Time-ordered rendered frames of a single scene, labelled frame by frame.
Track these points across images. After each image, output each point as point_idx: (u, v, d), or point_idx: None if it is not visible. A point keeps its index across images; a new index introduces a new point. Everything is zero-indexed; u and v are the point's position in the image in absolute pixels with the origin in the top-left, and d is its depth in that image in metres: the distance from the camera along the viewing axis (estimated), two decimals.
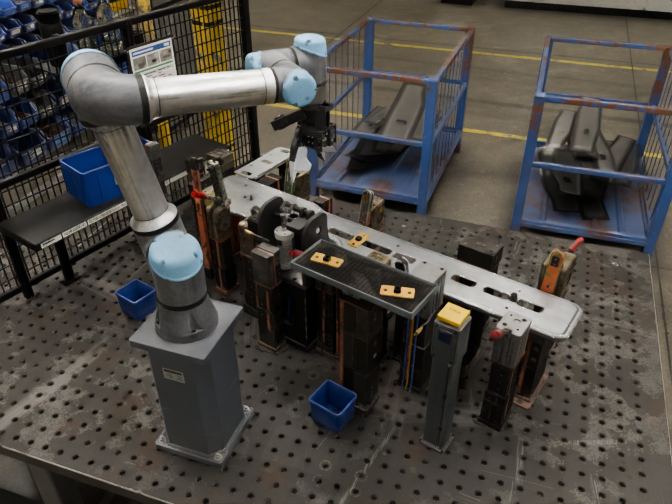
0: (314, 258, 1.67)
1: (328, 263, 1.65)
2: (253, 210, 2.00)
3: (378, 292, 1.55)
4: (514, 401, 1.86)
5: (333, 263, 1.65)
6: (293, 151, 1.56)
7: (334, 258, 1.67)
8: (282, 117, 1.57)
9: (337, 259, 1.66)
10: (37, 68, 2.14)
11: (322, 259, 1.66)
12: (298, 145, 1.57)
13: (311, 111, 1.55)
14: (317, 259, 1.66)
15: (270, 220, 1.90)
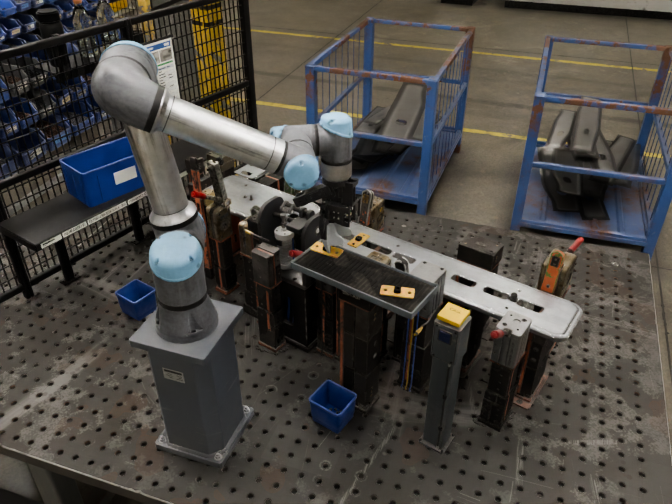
0: (314, 247, 1.65)
1: (327, 253, 1.63)
2: (253, 210, 2.00)
3: (378, 292, 1.55)
4: (514, 401, 1.86)
5: (332, 253, 1.63)
6: (323, 232, 1.57)
7: (334, 248, 1.65)
8: (306, 194, 1.56)
9: (337, 249, 1.64)
10: (37, 68, 2.14)
11: (322, 249, 1.65)
12: (326, 225, 1.57)
13: (336, 187, 1.54)
14: (317, 249, 1.65)
15: (270, 220, 1.90)
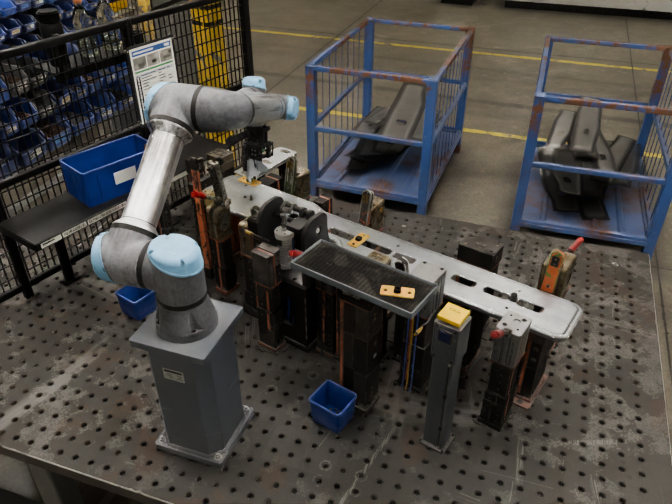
0: (241, 179, 2.23)
1: (249, 183, 2.20)
2: (253, 210, 2.00)
3: (378, 292, 1.55)
4: (514, 401, 1.86)
5: (252, 183, 2.20)
6: (244, 164, 2.15)
7: (255, 180, 2.22)
8: (233, 136, 2.14)
9: (257, 181, 2.21)
10: (37, 68, 2.14)
11: (246, 180, 2.22)
12: (246, 159, 2.14)
13: (254, 131, 2.11)
14: (242, 180, 2.22)
15: (270, 220, 1.90)
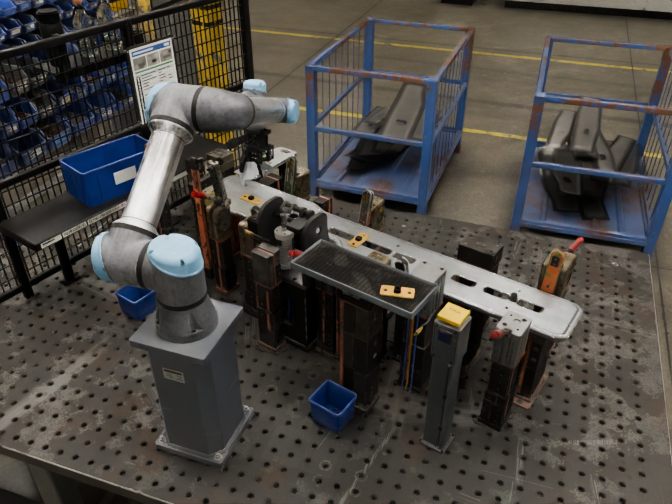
0: (242, 197, 2.27)
1: (251, 201, 2.24)
2: (253, 210, 2.00)
3: (378, 292, 1.55)
4: (514, 401, 1.86)
5: (254, 201, 2.24)
6: (242, 165, 2.13)
7: (257, 198, 2.26)
8: (234, 139, 2.14)
9: (258, 199, 2.25)
10: (37, 68, 2.14)
11: (248, 198, 2.26)
12: (245, 160, 2.13)
13: (255, 135, 2.12)
14: (244, 198, 2.26)
15: (270, 220, 1.90)
